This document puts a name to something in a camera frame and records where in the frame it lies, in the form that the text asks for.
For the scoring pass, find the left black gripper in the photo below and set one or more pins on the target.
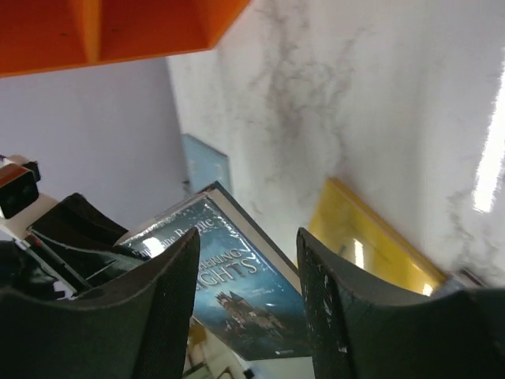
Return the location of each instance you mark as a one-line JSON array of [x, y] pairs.
[[71, 251]]

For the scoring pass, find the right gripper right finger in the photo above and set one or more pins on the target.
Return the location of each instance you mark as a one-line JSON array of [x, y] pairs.
[[361, 326]]

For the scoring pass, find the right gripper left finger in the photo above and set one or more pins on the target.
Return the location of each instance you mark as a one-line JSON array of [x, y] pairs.
[[135, 326]]

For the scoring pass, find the dark blue Wuthering Heights book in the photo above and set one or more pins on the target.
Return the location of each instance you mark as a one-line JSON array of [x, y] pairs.
[[248, 293]]

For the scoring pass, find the yellow book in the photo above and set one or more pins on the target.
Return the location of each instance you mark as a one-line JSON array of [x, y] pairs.
[[348, 227]]

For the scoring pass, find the light blue thin book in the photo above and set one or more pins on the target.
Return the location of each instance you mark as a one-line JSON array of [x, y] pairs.
[[205, 164]]

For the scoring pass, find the orange wooden shelf box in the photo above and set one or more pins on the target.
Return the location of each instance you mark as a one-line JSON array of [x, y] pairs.
[[40, 36]]

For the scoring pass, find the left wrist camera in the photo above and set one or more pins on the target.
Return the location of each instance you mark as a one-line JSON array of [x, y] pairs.
[[21, 202]]

